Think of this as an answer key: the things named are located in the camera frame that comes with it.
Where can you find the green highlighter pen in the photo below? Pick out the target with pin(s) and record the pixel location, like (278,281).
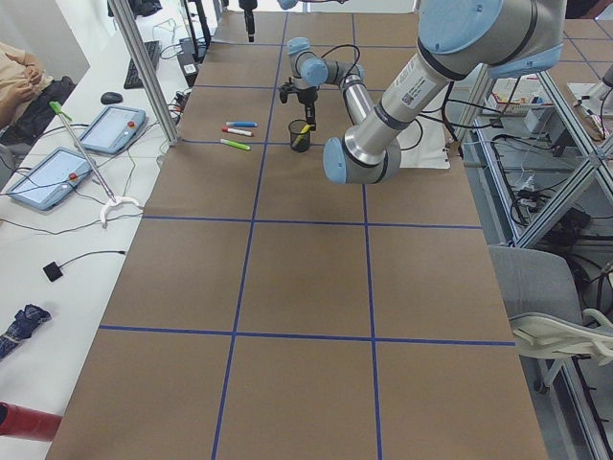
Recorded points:
(235,145)

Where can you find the folded blue umbrella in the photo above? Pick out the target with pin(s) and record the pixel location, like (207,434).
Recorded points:
(24,323)

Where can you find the red capped white pen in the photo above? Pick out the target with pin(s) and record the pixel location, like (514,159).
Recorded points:
(237,131)

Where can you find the yellow highlighter pen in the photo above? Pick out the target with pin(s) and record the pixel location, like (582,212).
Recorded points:
(301,136)

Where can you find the white curved stand foot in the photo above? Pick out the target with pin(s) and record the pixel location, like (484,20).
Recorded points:
(113,203)

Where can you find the teach pendant tablet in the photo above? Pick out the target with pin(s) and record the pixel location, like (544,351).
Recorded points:
(113,129)
(51,180)

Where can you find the aluminium frame rack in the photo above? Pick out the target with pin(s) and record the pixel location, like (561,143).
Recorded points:
(540,191)

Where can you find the far teach pendant tablet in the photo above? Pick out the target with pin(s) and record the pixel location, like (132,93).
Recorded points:
(113,129)

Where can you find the red cylinder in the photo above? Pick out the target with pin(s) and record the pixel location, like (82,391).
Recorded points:
(29,424)

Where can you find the grey office chair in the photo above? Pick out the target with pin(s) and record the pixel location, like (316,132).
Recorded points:
(543,308)

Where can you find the metal rod with green clip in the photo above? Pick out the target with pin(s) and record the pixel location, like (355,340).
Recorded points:
(66,121)

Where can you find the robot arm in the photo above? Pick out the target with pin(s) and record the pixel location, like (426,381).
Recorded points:
(286,5)
(512,38)

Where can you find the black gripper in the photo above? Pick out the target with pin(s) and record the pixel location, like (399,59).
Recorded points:
(305,97)
(248,6)

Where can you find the aluminium frame column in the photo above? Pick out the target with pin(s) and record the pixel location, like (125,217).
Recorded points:
(137,51)

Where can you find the blue pen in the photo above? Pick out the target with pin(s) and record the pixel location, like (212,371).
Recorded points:
(241,124)

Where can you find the black mesh pen cup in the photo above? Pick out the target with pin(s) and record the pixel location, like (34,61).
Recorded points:
(299,131)

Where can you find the small black square pad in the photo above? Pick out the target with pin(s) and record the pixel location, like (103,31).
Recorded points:
(52,271)

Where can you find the seated person in beige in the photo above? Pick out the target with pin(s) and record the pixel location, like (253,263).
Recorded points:
(26,92)

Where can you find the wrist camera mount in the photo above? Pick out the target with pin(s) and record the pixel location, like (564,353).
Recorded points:
(286,89)

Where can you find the black computer mouse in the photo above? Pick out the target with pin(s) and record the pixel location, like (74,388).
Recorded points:
(111,97)

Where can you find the near teach pendant tablet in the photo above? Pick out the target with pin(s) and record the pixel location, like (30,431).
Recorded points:
(51,180)

